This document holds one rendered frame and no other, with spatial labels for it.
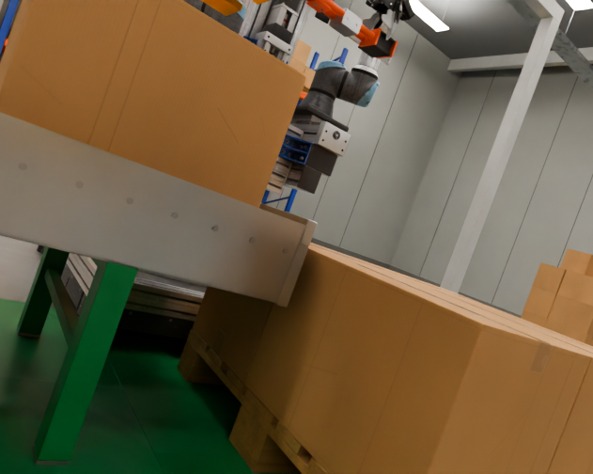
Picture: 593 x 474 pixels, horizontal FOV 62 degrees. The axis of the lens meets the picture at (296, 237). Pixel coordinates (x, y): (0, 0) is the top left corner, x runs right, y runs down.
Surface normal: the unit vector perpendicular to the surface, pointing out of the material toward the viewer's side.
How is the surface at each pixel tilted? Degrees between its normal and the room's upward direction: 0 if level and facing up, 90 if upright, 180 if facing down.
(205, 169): 90
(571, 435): 90
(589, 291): 90
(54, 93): 90
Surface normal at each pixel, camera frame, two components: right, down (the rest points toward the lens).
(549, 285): -0.78, -0.27
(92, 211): 0.52, 0.22
